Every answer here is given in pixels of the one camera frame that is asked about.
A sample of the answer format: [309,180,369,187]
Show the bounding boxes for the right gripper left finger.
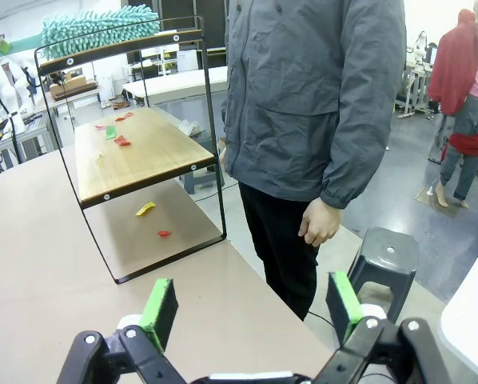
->
[57,278,192,384]

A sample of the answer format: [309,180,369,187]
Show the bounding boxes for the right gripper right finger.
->
[314,270,452,384]

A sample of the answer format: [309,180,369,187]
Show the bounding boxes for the teal microfiber duster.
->
[0,3,162,63]

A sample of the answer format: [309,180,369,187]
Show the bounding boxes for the person left forearm gray sleeve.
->
[319,99,408,210]

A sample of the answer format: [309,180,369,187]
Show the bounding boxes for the person left hand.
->
[297,195,343,248]

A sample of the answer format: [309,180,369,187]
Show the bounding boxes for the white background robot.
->
[0,55,37,135]

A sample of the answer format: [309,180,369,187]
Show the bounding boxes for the dark gray plastic stool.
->
[347,226,420,326]

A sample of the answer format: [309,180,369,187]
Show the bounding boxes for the brown wooden box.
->
[49,74,100,101]

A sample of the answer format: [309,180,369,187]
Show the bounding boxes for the large white side table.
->
[438,235,478,381]

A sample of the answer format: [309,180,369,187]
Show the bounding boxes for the grey metal stand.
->
[178,131,226,197]

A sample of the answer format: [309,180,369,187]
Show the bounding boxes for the long white background table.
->
[121,66,229,108]

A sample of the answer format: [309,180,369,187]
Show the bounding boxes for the crumpled silver white wrapper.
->
[177,118,203,138]

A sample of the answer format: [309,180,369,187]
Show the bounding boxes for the person in gray jacket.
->
[221,0,408,322]

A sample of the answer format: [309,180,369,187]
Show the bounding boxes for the mannequin in red hoodie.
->
[426,8,478,209]

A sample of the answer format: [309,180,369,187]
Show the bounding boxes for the black floor cable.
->
[307,310,340,335]

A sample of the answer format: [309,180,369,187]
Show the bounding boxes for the aluminium frame cart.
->
[0,111,62,171]

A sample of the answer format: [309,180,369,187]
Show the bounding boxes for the brown mannequin base plate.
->
[413,186,464,218]

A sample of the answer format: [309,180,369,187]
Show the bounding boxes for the two-tier wooden black-frame shelf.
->
[34,14,228,286]

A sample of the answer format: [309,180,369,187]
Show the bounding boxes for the white metal frame rack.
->
[394,59,434,119]

